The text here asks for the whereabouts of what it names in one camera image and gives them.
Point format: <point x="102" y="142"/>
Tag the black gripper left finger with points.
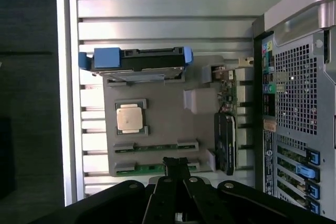
<point x="160" y="203"/>

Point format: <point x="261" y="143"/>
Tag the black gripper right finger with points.
<point x="207" y="203"/>

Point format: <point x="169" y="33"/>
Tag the graphics card with black cooler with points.
<point x="225" y="140"/>

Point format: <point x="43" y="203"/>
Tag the grey plastic parts rack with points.
<point x="162" y="119"/>

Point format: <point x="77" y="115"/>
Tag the silver CPU chip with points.
<point x="130" y="118"/>

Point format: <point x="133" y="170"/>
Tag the black and silver PC case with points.
<point x="294" y="90"/>

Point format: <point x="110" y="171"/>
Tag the hard disk in blue caddy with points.
<point x="152" y="60"/>

